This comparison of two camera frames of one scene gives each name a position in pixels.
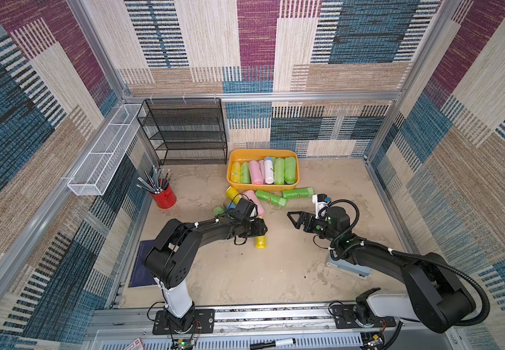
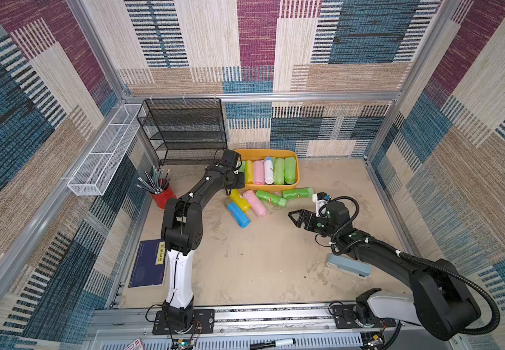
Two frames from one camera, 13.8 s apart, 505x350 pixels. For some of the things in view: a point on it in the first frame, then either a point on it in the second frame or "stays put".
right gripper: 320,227 stays put
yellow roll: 261,241 -> 249,171
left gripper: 260,226 -> 242,184
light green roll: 279,170 stays put
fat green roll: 290,170 stays put
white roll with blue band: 268,170 stays put
